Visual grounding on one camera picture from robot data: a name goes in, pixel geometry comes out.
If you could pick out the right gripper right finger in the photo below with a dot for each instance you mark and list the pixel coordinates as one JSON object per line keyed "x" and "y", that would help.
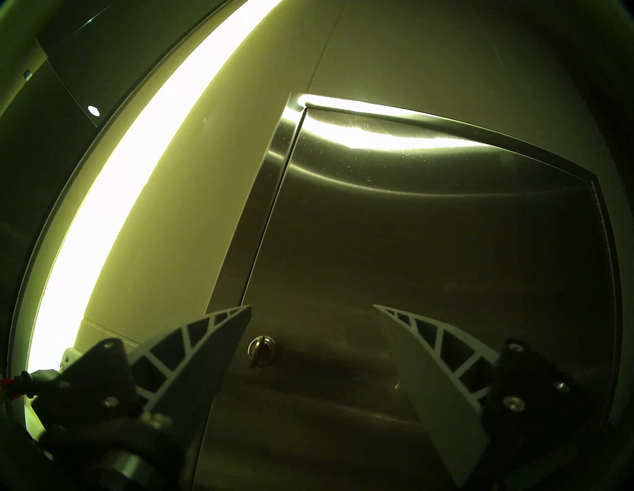
{"x": 446, "y": 396}

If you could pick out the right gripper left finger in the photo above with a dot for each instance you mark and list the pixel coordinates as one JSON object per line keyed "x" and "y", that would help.
{"x": 188, "y": 376}

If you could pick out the stainless towel dispenser door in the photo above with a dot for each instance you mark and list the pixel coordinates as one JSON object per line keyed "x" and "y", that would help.
{"x": 421, "y": 247}

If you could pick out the stainless recessed dispenser cabinet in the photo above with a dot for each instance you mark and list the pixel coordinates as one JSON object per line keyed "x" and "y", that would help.
{"x": 267, "y": 188}

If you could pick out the vertical wall light strip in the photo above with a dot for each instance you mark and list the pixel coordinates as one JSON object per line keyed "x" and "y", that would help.
{"x": 124, "y": 198}

